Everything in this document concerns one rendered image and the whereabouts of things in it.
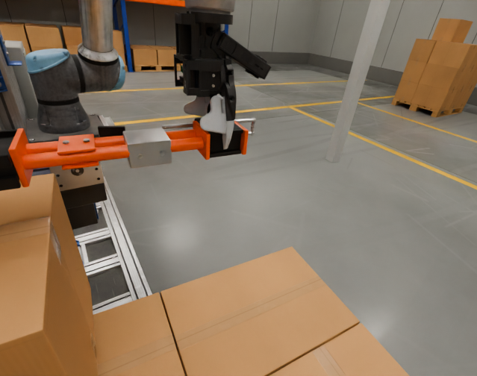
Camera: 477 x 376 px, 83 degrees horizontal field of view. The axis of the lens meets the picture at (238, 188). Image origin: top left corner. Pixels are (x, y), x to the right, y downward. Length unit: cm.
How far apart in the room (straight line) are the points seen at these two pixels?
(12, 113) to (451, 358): 226
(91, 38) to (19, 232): 62
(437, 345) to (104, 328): 167
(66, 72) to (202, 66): 62
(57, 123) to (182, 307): 72
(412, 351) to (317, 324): 91
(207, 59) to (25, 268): 41
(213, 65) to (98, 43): 59
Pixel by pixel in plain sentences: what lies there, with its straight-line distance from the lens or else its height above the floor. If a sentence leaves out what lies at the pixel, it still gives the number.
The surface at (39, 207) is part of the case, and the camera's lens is 62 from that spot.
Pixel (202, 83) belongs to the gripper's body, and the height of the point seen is 131.
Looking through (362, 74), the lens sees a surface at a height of 102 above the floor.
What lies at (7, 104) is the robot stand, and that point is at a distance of 124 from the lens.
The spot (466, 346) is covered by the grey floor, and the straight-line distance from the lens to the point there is 211.
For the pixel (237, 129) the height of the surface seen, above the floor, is 123.
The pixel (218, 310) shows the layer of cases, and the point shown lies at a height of 54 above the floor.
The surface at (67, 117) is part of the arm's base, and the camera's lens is 104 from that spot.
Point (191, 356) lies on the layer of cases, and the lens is 96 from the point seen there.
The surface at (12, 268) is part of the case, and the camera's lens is 52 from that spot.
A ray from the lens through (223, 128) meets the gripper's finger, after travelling 48.
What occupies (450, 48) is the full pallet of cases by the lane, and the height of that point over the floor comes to 125.
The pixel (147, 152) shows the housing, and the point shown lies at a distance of 48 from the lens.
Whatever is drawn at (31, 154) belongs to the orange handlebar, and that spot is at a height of 121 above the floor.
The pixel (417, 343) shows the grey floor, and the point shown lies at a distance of 195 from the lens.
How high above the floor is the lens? 140
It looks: 32 degrees down
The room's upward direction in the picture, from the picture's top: 6 degrees clockwise
